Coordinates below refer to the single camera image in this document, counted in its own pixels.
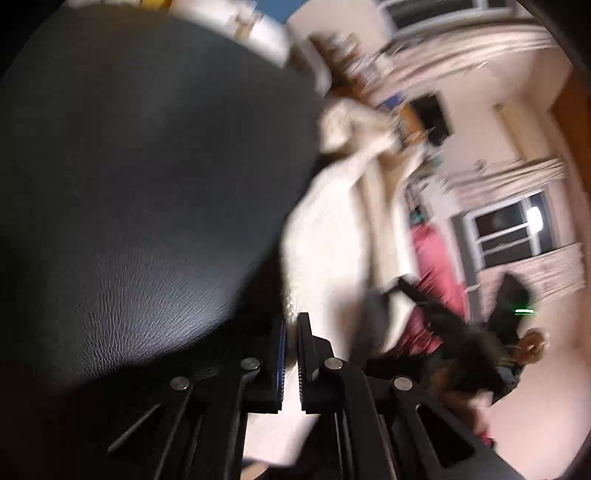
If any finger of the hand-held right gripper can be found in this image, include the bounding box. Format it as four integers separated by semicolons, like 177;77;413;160
383;275;444;324

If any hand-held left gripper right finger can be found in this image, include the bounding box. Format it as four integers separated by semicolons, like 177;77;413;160
298;313;522;480

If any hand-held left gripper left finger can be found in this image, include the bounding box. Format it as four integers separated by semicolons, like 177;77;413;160
106;318;287;480

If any cream fluffy blanket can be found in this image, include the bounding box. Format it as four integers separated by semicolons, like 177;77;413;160
277;99;416;467

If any pink fuzzy cloth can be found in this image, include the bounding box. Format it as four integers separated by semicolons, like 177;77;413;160
399;224;469;356

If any beige patterned curtain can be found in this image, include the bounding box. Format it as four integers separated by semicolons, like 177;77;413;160
383;23;559;88
480;242;585;305
443;157;568;204

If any small white-framed window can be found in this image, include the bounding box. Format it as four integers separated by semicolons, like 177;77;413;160
464;191;555;273

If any black monitor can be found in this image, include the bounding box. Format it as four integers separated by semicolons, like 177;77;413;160
411;95;451;146

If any wooden desk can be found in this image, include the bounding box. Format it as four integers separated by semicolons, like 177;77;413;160
318;37;430;153

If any large sliding window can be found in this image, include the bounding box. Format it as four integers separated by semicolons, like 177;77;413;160
379;0;513;33

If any grey yellow blue backrest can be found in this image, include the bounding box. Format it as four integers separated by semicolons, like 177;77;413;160
139;0;301;26

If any wall air conditioner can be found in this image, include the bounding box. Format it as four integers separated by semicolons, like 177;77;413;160
494;104;546;158

